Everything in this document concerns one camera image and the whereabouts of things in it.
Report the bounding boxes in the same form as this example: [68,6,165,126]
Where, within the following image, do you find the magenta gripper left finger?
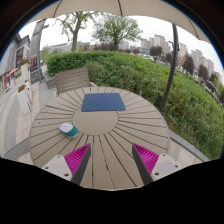
[42,144,91,185]

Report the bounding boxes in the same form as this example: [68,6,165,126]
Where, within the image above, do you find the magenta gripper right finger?
[132,143,183,185]

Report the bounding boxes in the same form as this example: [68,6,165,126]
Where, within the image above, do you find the white and teal mouse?
[59,122,78,138]

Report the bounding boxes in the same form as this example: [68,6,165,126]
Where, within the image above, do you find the blue mouse pad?
[81,93,125,112]

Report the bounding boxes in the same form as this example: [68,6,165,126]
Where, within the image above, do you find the green hedge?
[46,51,224,160]

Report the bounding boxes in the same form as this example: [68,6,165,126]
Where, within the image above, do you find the slatted wooden chair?
[54,67,90,95]

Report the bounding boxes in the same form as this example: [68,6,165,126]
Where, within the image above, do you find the tall white planter box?
[19,58,30,81]

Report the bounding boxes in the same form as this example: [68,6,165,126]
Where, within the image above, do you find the black umbrella pole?
[158,23,180,114]

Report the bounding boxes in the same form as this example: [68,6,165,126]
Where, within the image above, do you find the right leafy tree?
[92,14,142,49]

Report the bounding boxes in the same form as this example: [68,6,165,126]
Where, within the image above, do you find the left bare tree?
[56,11,100,51]

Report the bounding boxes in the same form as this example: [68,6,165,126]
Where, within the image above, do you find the beige patio umbrella canopy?
[28,0,210,42]

